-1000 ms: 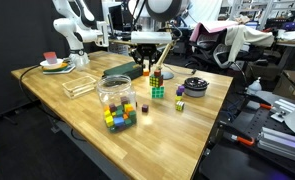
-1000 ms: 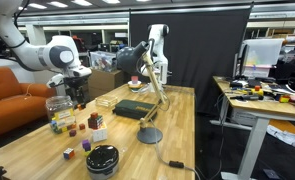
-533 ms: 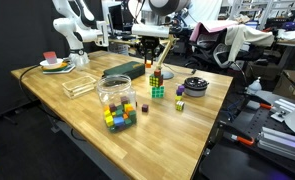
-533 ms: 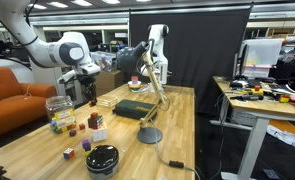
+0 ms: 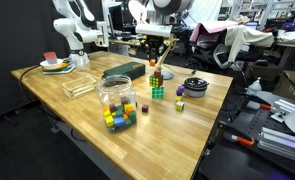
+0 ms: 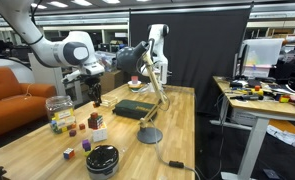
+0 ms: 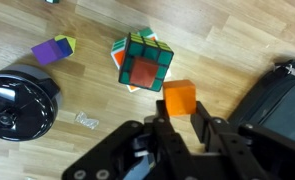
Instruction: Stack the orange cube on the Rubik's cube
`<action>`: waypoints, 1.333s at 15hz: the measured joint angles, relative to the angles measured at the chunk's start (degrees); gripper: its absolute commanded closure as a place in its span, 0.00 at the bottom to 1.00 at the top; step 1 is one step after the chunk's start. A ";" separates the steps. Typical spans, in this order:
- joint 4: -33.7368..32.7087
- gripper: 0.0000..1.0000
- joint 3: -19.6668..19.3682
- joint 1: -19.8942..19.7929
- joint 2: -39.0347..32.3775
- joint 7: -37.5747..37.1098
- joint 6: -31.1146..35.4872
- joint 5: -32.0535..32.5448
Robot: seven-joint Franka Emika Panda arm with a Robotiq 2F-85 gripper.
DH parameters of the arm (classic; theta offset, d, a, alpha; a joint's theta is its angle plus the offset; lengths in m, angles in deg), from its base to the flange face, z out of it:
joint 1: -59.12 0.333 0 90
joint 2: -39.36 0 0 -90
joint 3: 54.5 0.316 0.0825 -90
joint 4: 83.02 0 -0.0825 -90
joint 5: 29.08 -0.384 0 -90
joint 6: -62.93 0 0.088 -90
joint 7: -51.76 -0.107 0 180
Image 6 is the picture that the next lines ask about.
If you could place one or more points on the orange wooden cube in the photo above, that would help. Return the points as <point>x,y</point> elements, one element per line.
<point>96,104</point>

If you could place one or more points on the purple wooden cube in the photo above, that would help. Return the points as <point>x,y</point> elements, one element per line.
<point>85,142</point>
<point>87,148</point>

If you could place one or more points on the computer monitor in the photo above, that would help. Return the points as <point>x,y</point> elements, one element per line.
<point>262,53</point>

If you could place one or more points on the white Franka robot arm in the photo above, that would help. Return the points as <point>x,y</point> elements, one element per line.
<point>47,50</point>

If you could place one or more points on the black-framed Rubik's cube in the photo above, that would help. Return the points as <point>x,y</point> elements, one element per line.
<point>95,123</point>

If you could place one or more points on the wooden desk with clutter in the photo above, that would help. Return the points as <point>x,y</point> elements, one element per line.
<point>263,106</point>

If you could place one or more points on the stack of coloured plates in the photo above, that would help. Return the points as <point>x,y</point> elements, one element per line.
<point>135,87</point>

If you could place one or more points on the closed cardboard box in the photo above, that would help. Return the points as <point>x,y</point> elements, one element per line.
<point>112,81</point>

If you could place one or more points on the dark maroon wooden cube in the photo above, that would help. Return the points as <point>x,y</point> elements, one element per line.
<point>72,133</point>

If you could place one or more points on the white bowl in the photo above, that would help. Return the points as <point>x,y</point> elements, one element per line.
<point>135,83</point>

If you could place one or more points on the clear jar of coloured cubes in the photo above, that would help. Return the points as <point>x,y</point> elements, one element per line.
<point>61,116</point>

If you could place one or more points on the small Rubik's cube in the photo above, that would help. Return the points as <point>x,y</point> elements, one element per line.
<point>68,153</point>

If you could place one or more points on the red pink block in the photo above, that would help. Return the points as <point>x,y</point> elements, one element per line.
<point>134,79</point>

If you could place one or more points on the black curtain divider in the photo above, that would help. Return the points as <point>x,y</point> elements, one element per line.
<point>200,50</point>

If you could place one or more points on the white-framed Rubik's cube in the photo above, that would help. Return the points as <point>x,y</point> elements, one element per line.
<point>100,133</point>

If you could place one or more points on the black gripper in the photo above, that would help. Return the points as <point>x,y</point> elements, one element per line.
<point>93,83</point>

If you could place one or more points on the yellow-green wooden cube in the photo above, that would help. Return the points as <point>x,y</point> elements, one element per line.
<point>87,153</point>

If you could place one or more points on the dark green flat case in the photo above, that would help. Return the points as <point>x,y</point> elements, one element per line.
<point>133,108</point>

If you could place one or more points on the clear plastic tray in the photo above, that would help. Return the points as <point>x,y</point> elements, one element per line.
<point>109,100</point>

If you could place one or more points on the clear storage bin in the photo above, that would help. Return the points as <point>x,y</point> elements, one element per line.
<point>107,61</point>

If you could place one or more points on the idle white robot arm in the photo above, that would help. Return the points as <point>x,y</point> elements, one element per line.
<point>158,50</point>

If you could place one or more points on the orange sofa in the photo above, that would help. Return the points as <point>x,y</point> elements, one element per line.
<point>7,103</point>

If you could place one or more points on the black round lidded bowl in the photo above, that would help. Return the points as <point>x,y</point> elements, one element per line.
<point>102,161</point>

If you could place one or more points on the red-brown wooden cube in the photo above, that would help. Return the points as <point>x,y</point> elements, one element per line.
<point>82,126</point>
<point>94,115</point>

